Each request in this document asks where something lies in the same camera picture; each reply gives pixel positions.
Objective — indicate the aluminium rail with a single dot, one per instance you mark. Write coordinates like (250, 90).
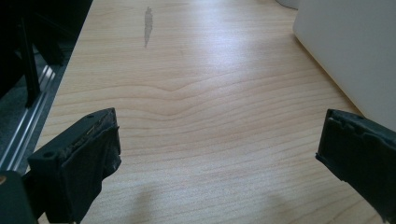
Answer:
(26, 124)

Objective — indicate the black metal stand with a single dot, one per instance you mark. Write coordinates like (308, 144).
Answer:
(29, 59)

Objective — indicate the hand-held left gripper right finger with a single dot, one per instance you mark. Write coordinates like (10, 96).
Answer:
(361, 152)

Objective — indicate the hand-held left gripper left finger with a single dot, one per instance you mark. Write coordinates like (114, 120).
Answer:
(77, 161)

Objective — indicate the white box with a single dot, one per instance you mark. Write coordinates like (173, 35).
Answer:
(355, 46)

